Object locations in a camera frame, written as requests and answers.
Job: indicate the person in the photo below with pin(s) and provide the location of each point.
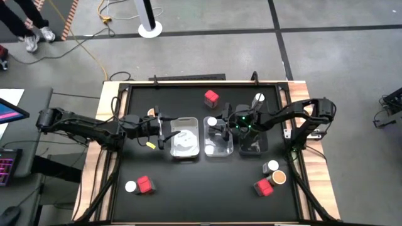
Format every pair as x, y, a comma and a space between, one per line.
31, 42

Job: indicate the red-lid spice tin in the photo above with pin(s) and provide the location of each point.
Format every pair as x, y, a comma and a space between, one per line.
145, 184
263, 187
211, 97

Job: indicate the yellow tag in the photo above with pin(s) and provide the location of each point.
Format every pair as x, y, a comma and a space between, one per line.
150, 145

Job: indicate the computer monitor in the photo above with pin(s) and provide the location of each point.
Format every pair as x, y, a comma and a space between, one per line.
9, 113

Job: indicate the black clamp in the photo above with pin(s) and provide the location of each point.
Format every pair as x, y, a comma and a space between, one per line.
255, 78
154, 80

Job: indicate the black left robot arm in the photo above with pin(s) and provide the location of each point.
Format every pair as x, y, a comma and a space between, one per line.
78, 125

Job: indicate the black desk support bar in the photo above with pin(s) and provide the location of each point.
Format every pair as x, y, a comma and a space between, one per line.
56, 169

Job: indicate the red and black floor device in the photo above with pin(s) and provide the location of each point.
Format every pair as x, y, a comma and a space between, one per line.
2, 51

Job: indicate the silver mounting bracket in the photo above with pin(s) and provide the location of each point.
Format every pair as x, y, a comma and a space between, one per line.
287, 132

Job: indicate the orange-striped black floor mat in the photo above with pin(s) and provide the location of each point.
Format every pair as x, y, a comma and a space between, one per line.
59, 19

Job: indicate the white paper sheet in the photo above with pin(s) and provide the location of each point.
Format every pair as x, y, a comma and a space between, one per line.
12, 94

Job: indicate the black computer mouse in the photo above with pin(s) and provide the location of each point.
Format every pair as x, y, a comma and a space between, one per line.
9, 216

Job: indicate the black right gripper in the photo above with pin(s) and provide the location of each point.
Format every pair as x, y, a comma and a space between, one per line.
248, 120

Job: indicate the white plastic bin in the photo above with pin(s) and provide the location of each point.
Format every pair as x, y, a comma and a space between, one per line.
185, 147

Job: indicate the white pole stand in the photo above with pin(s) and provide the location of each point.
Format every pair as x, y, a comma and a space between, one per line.
143, 33

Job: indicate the clear plastic bin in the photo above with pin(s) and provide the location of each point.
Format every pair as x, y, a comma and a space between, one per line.
220, 147

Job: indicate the backlit keyboard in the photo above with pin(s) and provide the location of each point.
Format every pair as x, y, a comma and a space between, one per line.
7, 166

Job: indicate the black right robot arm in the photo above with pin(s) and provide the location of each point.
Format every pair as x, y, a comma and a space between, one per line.
292, 110

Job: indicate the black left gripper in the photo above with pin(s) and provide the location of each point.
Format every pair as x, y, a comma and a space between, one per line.
149, 127

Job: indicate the grey desk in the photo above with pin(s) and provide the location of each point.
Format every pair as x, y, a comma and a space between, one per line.
37, 100

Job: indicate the brown-lid spice jar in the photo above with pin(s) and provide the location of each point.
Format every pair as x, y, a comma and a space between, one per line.
278, 178
151, 111

